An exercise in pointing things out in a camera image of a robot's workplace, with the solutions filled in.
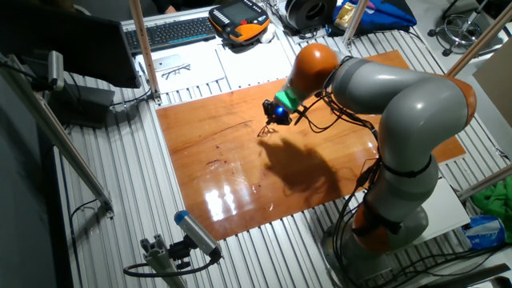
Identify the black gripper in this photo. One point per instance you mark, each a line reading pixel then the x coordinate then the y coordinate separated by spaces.
pixel 282 112

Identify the red-framed glasses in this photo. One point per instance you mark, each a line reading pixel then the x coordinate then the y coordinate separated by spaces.
pixel 264 132

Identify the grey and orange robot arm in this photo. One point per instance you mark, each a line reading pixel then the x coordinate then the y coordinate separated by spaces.
pixel 420 108

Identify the forearm in dark sleeve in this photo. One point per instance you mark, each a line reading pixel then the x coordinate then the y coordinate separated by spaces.
pixel 161 5

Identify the black-framed glasses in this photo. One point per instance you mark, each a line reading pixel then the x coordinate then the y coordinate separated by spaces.
pixel 174 71

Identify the person's hand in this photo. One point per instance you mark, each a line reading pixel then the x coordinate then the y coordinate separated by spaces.
pixel 170 9

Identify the white printed paper sheet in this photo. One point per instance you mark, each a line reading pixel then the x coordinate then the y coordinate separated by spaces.
pixel 200 68
pixel 256 64

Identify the glossy wooden board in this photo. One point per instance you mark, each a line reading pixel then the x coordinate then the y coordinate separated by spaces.
pixel 224 160

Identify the orange and black teach pendant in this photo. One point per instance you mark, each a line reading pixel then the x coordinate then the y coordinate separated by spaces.
pixel 240 16

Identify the black filament spool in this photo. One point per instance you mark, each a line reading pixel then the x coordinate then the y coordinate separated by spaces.
pixel 310 14

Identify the silver smartphone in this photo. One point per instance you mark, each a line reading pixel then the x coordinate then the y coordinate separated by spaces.
pixel 168 62

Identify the yellow packet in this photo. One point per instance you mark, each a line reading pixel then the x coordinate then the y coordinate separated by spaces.
pixel 345 14

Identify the black keyboard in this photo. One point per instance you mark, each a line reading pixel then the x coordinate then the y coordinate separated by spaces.
pixel 172 34

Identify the blue cloth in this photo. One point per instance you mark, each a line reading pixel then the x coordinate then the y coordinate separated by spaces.
pixel 388 16

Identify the aluminium profile stand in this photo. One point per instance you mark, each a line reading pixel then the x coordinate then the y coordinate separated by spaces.
pixel 160 260

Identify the black computer box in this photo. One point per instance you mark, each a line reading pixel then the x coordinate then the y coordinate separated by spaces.
pixel 84 104

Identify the chrome stool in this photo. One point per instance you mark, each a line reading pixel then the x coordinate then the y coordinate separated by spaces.
pixel 462 31

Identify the black monitor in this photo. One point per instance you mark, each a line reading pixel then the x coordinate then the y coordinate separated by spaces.
pixel 80 44

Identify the cardboard panel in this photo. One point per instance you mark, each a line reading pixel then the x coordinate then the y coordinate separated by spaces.
pixel 496 80

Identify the green cloth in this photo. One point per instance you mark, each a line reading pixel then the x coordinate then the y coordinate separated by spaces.
pixel 496 200

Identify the blue tissue packet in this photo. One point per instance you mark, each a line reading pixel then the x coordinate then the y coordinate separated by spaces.
pixel 482 232

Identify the green gripper mount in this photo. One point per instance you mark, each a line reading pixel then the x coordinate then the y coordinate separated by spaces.
pixel 287 100

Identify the aluminium frame post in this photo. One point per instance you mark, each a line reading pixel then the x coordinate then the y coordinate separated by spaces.
pixel 480 40
pixel 354 22

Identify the silver camera with blue end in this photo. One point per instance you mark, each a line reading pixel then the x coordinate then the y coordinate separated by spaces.
pixel 196 232

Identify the tan frame post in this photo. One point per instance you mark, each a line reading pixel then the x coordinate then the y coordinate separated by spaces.
pixel 144 48

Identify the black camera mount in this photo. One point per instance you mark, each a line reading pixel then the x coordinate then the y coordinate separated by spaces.
pixel 181 252

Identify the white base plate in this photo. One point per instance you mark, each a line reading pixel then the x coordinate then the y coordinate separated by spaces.
pixel 448 212

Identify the aluminium frame bar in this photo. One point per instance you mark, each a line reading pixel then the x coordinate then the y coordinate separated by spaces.
pixel 484 183
pixel 60 136

